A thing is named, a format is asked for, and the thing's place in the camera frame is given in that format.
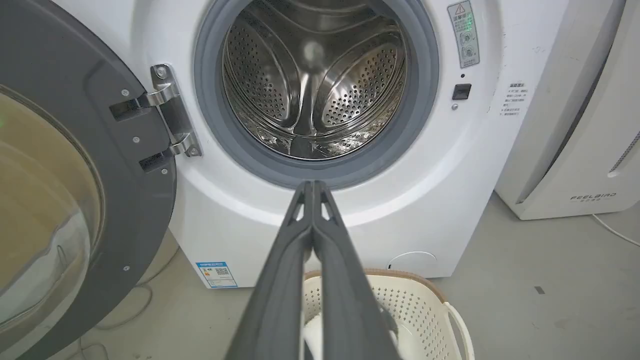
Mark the white cloth in basket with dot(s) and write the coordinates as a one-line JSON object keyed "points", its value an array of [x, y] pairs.
{"points": [[312, 340]]}

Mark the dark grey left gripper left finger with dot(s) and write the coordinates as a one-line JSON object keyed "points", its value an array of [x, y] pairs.
{"points": [[280, 300]]}

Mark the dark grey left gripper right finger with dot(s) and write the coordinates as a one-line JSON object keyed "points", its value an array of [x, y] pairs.
{"points": [[345, 300]]}

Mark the grey washing machine door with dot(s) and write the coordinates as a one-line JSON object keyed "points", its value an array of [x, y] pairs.
{"points": [[75, 170]]}

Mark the white air purifier appliance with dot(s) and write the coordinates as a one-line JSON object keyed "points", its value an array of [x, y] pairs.
{"points": [[580, 115]]}

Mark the white front-load washing machine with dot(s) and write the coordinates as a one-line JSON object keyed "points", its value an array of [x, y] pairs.
{"points": [[440, 165]]}

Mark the white perforated laundry basket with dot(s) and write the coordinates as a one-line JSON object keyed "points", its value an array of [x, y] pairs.
{"points": [[425, 315]]}

